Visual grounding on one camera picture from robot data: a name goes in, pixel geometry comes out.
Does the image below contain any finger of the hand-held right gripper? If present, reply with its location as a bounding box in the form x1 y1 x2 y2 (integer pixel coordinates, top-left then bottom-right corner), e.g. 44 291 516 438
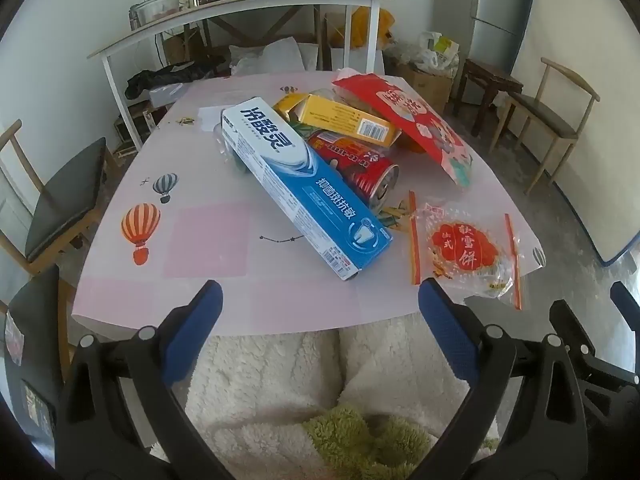
610 281 640 322
549 300 640 441

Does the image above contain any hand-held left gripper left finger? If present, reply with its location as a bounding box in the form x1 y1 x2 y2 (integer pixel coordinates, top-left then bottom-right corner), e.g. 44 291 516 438
55 280 236 480

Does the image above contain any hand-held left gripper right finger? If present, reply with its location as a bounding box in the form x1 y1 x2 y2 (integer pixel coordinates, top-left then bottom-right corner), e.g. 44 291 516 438
410 277 591 480

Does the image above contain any clear red-label snack wrapper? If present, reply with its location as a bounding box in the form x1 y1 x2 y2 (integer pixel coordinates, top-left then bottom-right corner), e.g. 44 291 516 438
407 191 528 311

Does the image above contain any pink balloon print tablecloth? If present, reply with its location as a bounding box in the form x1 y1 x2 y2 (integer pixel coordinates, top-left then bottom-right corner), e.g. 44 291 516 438
70 71 547 337

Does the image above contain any white fleece garment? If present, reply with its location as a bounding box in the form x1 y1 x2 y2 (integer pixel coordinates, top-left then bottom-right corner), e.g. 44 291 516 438
150 310 501 480

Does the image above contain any yellow green candy wrapper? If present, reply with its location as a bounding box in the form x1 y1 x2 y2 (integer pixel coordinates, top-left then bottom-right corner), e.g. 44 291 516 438
372 200 416 233

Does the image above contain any green fluffy cloth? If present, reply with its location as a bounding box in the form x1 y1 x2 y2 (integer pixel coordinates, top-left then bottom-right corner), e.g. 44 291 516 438
300 406 436 480

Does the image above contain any white blue-edged mattress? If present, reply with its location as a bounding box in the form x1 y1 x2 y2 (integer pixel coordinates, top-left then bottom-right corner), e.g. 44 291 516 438
510 0 640 266

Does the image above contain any blue white toothpaste box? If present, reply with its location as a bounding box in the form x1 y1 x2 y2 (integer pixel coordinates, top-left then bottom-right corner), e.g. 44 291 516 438
220 96 395 282

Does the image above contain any red drink can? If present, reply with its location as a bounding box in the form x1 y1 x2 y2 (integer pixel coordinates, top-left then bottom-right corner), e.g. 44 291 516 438
306 130 401 211

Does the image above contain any wooden chair black cushion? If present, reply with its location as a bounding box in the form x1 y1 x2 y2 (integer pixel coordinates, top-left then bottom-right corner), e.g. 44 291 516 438
489 57 601 196
0 119 118 277

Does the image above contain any red printed paper bag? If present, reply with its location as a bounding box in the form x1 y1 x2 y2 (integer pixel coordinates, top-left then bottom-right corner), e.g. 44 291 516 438
332 72 473 190

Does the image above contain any white paper sheet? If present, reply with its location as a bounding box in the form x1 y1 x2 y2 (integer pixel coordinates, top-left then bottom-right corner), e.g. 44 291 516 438
197 105 235 134

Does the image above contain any yellow cardboard box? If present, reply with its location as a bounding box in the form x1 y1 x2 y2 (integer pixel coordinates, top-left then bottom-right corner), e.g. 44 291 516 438
272 91 403 148

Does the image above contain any brown cardboard box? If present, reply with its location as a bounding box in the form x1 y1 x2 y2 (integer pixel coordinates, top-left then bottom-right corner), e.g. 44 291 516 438
394 62 455 117

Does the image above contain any dark wooden stool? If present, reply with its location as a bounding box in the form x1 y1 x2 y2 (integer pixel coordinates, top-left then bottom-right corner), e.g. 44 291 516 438
452 57 525 132

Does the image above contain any black cloth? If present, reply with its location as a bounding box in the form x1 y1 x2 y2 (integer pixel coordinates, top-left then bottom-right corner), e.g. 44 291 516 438
124 54 228 101

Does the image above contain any white printed plastic bag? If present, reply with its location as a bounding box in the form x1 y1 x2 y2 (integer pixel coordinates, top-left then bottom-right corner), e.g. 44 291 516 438
407 30 461 73

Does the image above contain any flat brown cardboard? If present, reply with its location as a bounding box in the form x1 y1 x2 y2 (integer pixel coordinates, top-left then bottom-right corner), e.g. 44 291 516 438
161 32 202 63

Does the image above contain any large white plastic bag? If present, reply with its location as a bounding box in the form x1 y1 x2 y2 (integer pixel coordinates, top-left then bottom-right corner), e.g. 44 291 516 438
229 36 321 77

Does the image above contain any yellow plastic bag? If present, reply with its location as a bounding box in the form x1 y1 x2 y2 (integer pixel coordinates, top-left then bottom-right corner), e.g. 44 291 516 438
330 6 397 52

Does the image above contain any white side table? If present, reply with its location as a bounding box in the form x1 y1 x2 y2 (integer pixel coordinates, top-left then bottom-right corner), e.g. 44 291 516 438
87 0 396 153

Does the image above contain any clear glass container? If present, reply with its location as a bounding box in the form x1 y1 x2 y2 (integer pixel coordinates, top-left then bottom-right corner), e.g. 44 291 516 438
129 0 190 30

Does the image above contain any grey refrigerator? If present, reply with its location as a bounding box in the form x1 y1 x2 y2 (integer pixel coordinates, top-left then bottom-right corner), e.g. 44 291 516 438
469 0 542 77

